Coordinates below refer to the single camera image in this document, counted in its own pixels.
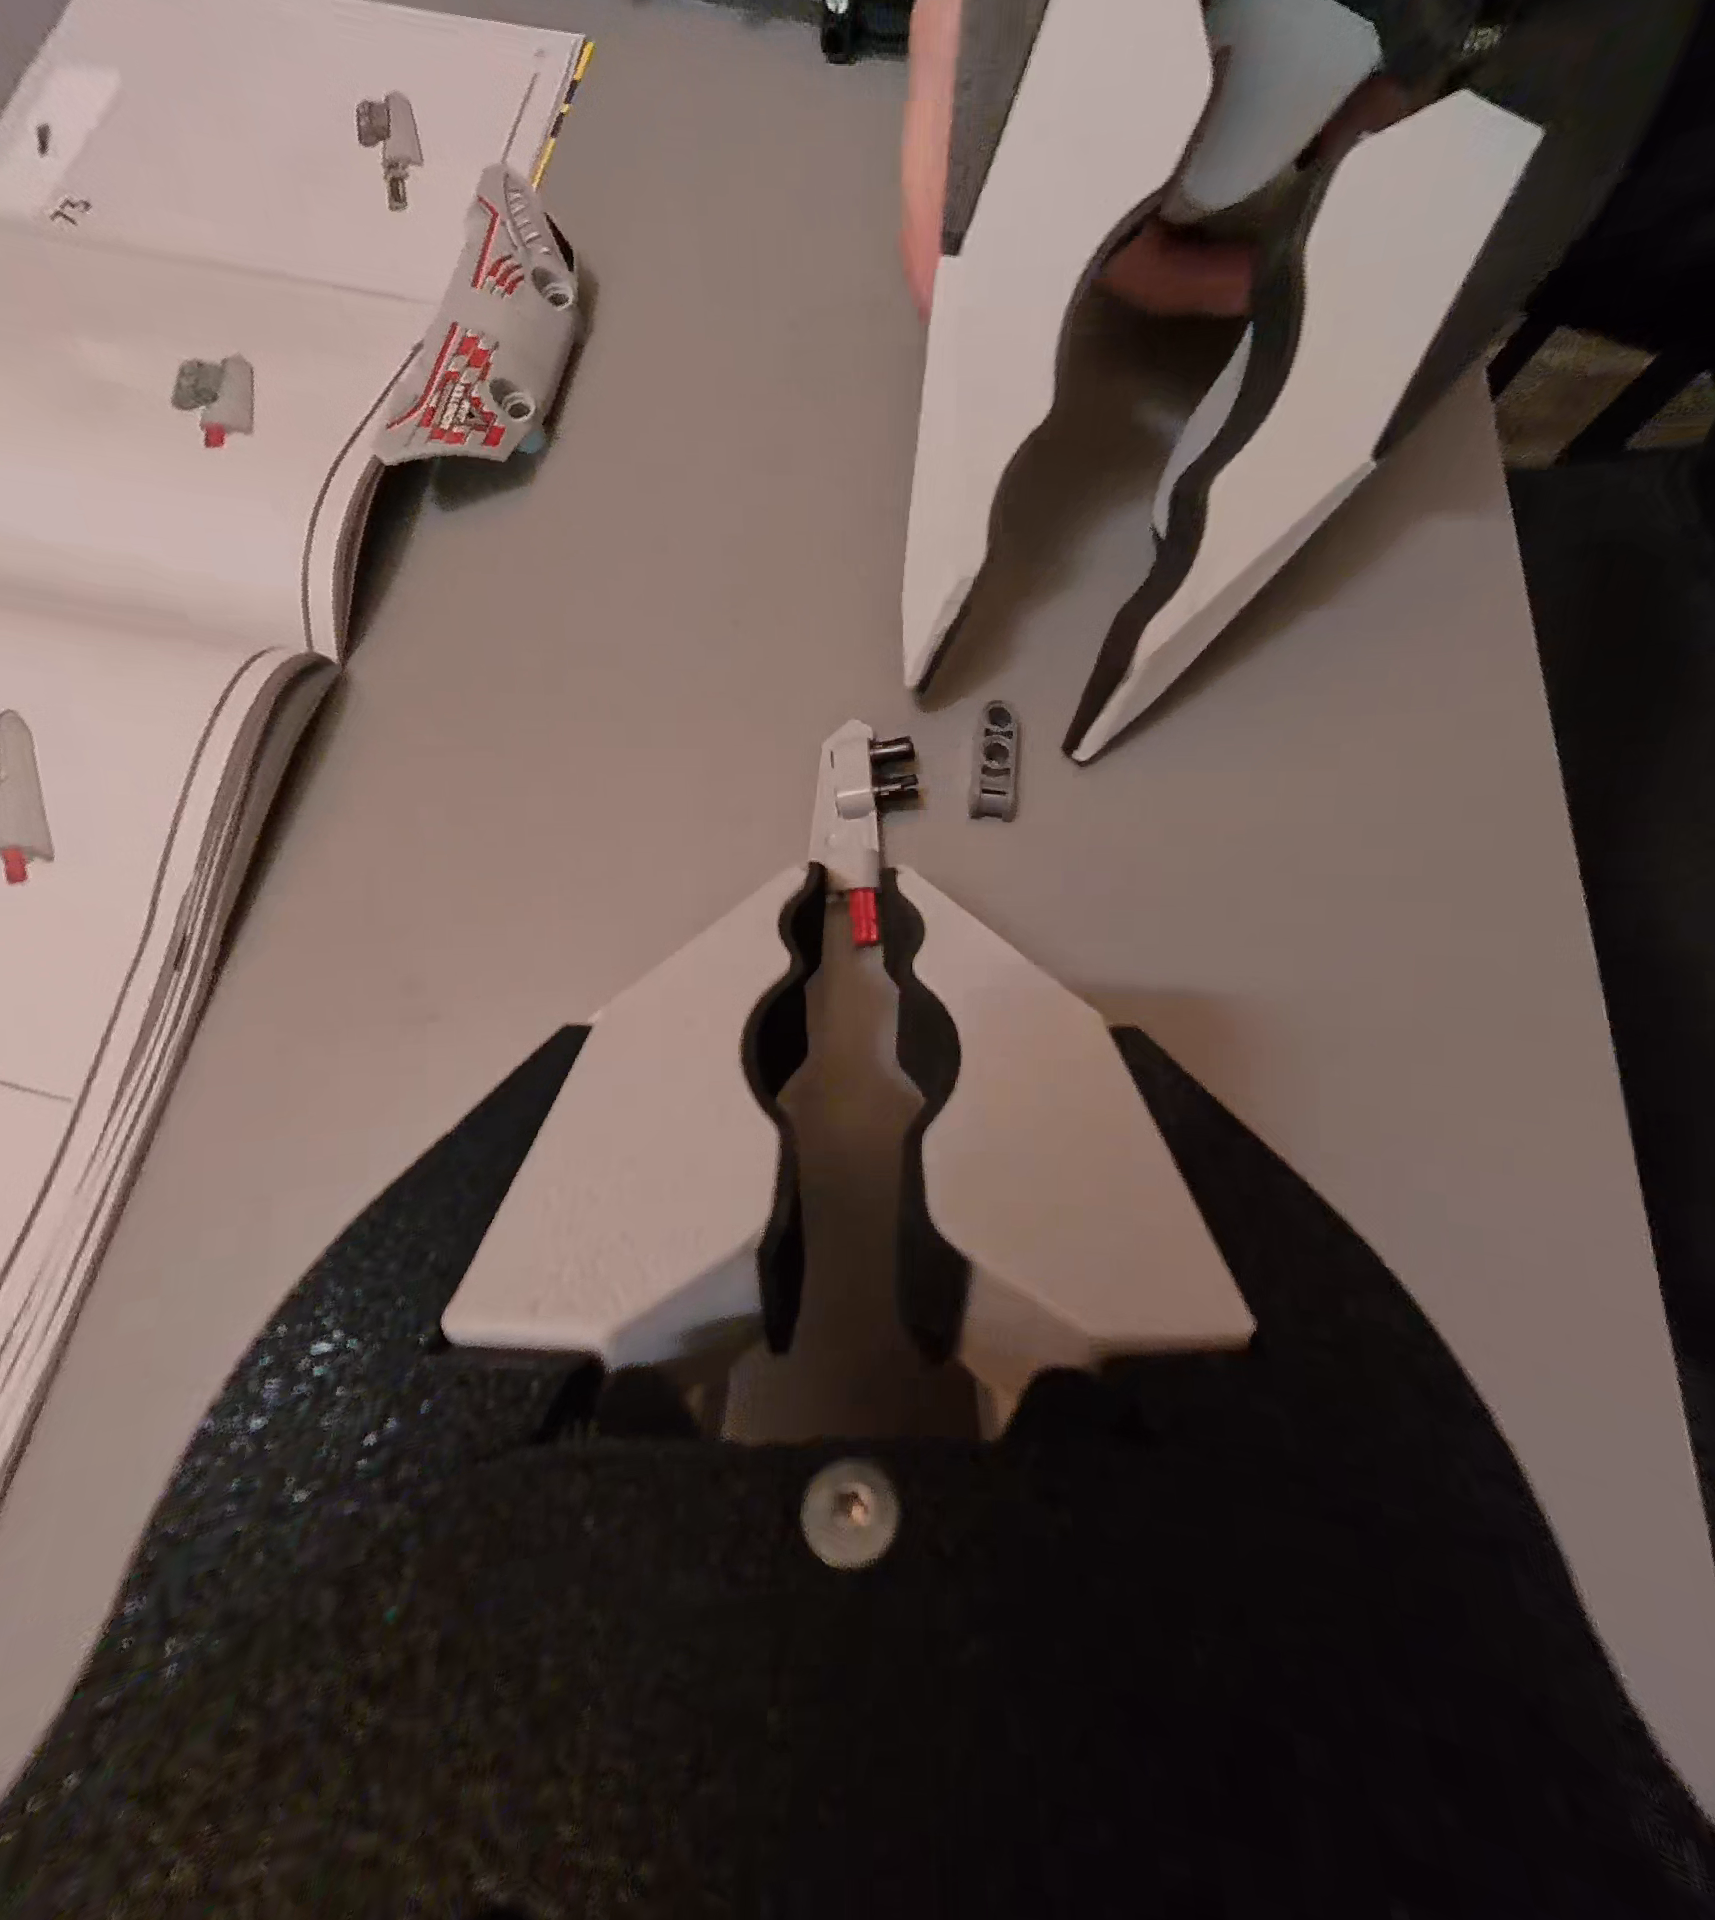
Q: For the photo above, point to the person's dark clothing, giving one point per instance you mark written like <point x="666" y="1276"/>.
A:
<point x="1694" y="1051"/>

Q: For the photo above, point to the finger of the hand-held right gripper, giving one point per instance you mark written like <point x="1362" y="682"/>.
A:
<point x="1038" y="301"/>
<point x="1368" y="330"/>

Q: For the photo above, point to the grey red printed toy panel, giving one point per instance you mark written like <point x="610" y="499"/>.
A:
<point x="473" y="373"/>

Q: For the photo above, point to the small grey brick connector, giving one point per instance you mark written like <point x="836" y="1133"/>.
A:
<point x="997" y="766"/>

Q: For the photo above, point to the grey toy brick assembly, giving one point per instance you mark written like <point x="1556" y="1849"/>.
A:
<point x="849" y="809"/>

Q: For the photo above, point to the small black object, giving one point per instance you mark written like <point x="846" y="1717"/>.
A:
<point x="843" y="30"/>

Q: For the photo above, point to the open instruction booklet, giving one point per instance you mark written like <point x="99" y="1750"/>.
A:
<point x="123" y="524"/>

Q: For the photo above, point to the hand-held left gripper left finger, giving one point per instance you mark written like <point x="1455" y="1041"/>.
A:
<point x="603" y="1184"/>

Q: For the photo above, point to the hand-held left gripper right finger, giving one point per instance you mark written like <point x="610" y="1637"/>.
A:
<point x="1081" y="1184"/>

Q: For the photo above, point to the person's right hand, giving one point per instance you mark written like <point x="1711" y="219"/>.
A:
<point x="1171" y="269"/>

